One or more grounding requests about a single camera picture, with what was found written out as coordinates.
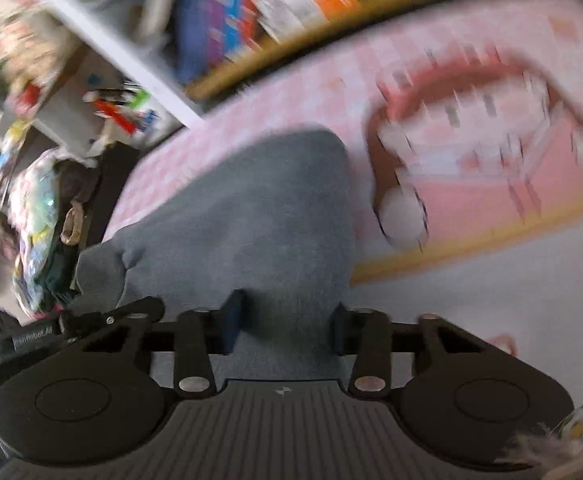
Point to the pink cartoon printed table mat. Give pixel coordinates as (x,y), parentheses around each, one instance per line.
(471,310)

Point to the grey fluffy pompom with bead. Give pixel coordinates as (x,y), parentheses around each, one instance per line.
(561,440)

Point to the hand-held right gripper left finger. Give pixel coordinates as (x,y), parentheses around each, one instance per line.
(231,321)

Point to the white shelf post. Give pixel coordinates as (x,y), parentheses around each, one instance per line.
(121,55)

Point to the pile of colourful plastic bags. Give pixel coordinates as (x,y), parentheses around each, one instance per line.
(36,220)

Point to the row of blue upright books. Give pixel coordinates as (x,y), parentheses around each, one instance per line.
(201,25)

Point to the orange and white box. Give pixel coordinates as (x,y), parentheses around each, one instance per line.
(291,10)

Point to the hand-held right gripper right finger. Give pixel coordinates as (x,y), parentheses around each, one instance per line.
(340,327)

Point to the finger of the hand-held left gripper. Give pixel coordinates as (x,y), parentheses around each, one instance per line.
(116,310)

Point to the white pen holder with pens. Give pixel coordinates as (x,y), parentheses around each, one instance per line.
(121,116)

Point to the grey printed sweatshirt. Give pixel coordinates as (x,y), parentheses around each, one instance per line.
(251,220)

